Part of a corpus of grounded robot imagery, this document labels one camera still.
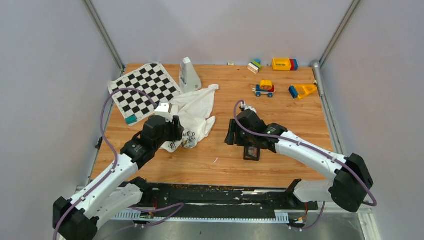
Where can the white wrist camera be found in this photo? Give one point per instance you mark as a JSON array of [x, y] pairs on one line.
[[163, 109], [244, 107]]

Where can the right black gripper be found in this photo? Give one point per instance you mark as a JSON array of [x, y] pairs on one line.
[[233, 137]]

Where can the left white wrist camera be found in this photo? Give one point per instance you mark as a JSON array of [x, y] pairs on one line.
[[163, 109]]

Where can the grey metal pipe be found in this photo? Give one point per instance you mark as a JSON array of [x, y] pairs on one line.
[[316, 68]]

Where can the toy car with yellow top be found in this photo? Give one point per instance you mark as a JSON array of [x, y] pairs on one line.
[[265, 87]]

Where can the white printed garment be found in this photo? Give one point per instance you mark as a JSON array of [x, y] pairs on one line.
[[195, 112]]

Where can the white cone-shaped box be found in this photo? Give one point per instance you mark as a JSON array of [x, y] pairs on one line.
[[189, 80]]

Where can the black square frame box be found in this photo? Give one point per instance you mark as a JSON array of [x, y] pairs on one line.
[[246, 155]]

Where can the teal small block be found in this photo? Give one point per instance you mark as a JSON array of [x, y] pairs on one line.
[[131, 120]]

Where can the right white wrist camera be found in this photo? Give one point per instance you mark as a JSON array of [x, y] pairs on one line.
[[244, 107]]

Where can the white green blue blocks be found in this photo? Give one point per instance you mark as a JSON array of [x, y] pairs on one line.
[[255, 66]]

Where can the yellow blue toy scoop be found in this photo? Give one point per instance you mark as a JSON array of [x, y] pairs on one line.
[[300, 91]]

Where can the black white checkerboard sheet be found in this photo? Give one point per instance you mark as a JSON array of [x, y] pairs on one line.
[[152, 79]]

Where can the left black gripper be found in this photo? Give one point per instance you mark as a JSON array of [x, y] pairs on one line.
[[177, 133]]

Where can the small round brooch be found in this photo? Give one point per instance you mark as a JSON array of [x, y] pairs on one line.
[[253, 152]]

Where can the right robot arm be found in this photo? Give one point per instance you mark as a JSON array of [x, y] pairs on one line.
[[347, 179]]

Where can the yellow red blue block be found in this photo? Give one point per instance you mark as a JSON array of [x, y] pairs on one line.
[[284, 64]]

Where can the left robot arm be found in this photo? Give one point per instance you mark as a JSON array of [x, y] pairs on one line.
[[83, 214]]

